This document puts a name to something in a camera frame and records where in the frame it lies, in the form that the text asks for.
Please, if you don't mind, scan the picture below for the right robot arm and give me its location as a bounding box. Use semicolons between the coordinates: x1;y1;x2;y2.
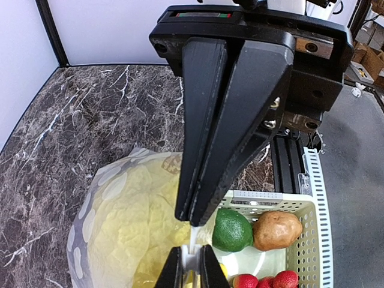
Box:
149;1;353;226

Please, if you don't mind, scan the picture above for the clear dotted zip top bag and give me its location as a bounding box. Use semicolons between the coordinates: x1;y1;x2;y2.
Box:
66;146;217;288

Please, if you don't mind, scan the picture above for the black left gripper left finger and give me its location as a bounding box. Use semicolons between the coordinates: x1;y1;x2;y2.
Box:
154;247;182;288

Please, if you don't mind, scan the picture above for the toy napa cabbage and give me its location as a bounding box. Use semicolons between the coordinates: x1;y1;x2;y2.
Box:
89;152;217;288

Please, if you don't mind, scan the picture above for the small yellow toy corn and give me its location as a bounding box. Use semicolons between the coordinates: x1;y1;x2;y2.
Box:
220;263;228;278

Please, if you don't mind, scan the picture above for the brown toy potato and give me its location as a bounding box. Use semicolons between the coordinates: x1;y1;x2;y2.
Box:
253;211;303;251

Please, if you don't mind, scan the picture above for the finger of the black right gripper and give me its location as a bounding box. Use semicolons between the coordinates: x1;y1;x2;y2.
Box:
175;37;227;221

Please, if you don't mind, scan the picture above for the dark green toy avocado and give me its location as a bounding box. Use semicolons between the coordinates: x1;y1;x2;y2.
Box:
212;208;253;253

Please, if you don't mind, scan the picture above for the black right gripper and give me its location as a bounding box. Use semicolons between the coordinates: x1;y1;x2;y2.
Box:
149;5;353;227

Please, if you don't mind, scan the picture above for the pale green plastic basket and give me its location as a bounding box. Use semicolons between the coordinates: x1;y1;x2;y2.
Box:
214;190;322;287

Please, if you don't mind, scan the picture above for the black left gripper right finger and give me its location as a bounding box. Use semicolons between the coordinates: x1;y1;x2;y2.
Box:
199;245;230;288

